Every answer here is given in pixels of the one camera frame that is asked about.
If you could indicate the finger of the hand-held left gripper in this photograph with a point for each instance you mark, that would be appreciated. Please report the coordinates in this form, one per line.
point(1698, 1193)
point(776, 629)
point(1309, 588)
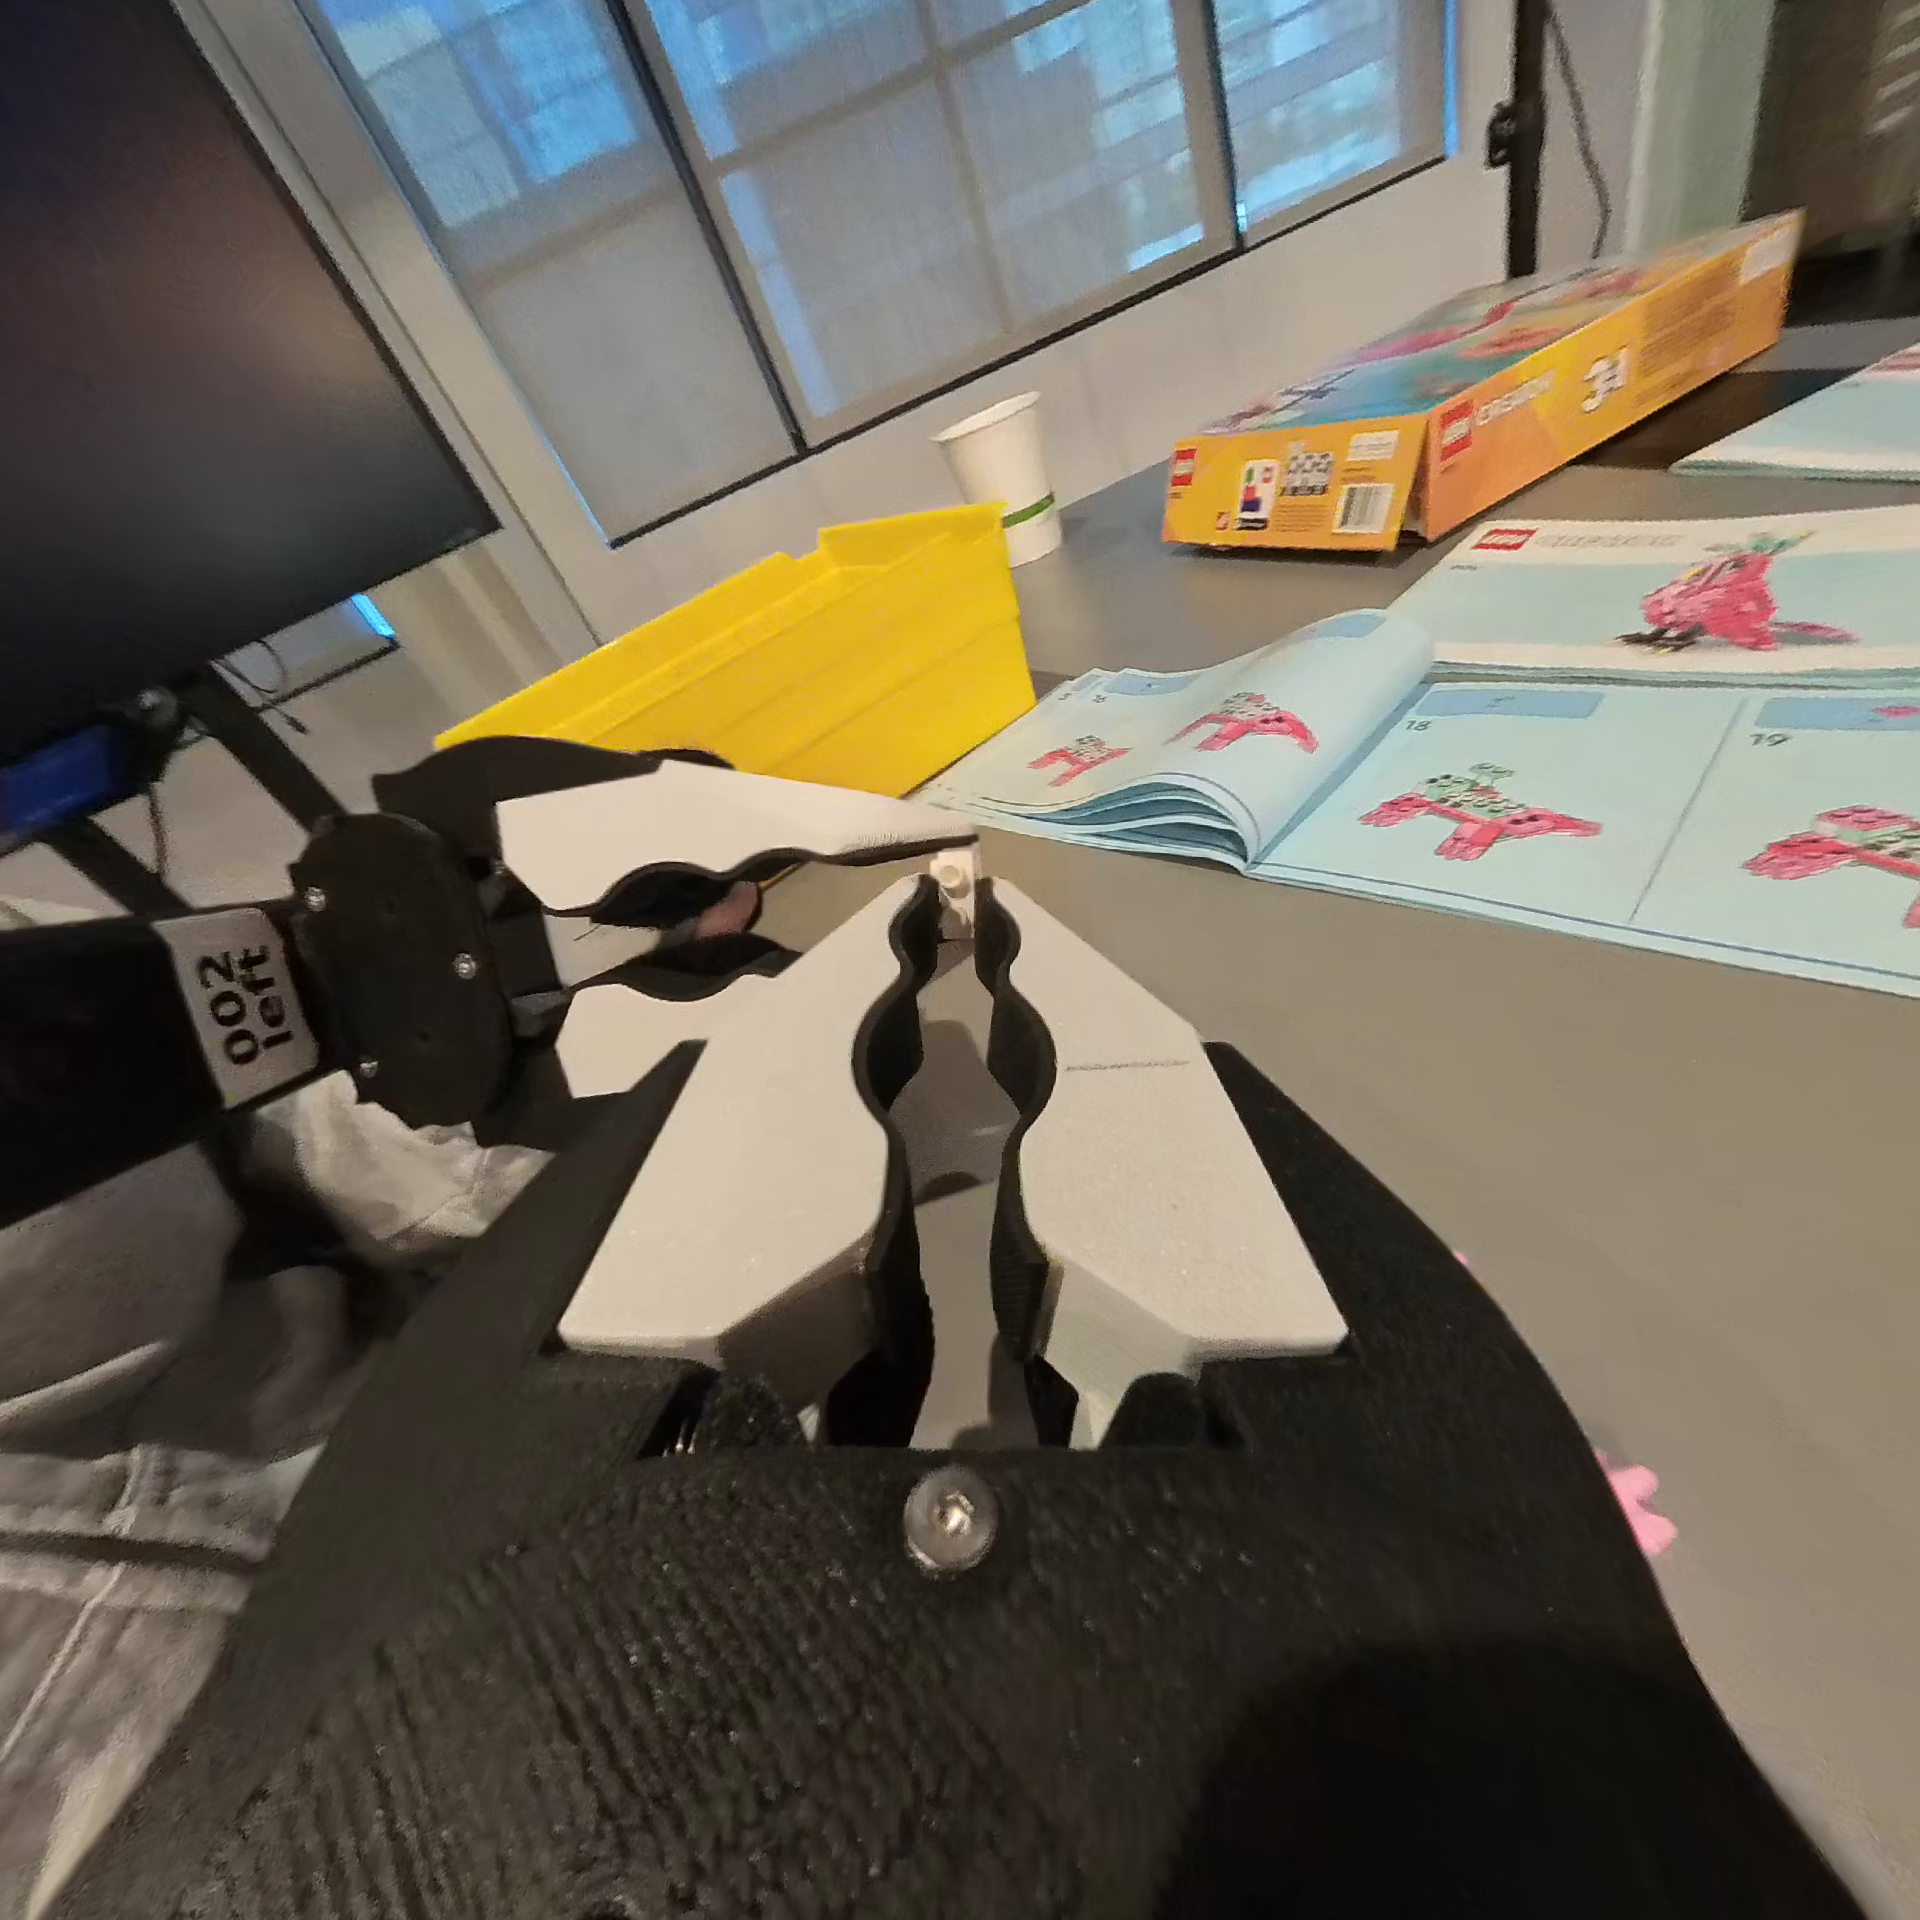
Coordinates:
point(614, 1036)
point(675, 818)

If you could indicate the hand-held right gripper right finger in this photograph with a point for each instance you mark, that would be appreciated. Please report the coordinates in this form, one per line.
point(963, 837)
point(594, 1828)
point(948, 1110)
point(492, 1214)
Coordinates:
point(1185, 1201)

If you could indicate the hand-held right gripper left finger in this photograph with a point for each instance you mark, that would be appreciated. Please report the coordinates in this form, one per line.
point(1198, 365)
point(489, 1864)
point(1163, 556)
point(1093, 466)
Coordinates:
point(721, 1201)

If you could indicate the yellow plastic bin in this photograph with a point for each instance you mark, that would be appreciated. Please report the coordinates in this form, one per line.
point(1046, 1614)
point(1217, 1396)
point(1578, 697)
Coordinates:
point(780, 660)

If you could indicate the small white toy brick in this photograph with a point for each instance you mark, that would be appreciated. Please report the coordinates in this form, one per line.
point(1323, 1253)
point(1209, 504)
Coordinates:
point(953, 885)

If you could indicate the pink brick model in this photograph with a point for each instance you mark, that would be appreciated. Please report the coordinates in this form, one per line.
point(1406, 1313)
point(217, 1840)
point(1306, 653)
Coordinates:
point(1634, 1499)

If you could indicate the grey desk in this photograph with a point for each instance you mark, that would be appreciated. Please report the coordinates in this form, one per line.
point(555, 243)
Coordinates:
point(1500, 1201)

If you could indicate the person's left hand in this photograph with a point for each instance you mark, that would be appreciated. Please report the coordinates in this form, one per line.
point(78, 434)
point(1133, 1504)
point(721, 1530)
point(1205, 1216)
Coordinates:
point(728, 912)

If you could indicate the person's grey hoodie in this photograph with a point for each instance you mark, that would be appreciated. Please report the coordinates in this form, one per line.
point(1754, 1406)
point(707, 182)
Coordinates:
point(148, 1318)

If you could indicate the open light blue instruction booklet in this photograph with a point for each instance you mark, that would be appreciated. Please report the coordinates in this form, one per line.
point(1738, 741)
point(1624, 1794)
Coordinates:
point(1424, 809)

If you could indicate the white paper cup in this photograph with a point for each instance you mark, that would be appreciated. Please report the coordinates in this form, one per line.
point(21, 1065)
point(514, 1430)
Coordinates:
point(1003, 481)

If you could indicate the black computer monitor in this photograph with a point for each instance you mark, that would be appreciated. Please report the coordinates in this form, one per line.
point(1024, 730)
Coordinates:
point(195, 376)

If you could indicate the large window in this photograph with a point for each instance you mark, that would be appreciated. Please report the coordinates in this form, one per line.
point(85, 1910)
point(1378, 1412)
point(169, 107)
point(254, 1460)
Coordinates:
point(900, 195)

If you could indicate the person's grey jeans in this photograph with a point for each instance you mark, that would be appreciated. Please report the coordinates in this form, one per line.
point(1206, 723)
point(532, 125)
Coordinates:
point(105, 1680)

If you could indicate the orange toy brick box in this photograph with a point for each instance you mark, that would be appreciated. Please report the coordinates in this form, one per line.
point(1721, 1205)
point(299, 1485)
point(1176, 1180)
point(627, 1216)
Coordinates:
point(1589, 388)

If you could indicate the black tripod stand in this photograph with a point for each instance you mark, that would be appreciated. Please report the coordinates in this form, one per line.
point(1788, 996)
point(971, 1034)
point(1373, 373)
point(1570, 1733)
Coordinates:
point(1529, 136)

